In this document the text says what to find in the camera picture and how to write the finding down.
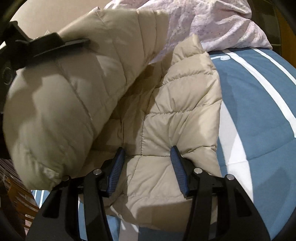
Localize beige quilted puffer jacket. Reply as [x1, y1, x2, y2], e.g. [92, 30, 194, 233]
[4, 9, 222, 232]

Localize blue white striped bed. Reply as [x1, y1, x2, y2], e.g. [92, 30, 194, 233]
[31, 47, 296, 241]

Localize lilac floral duvet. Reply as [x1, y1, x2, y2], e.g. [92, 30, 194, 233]
[105, 0, 272, 62]

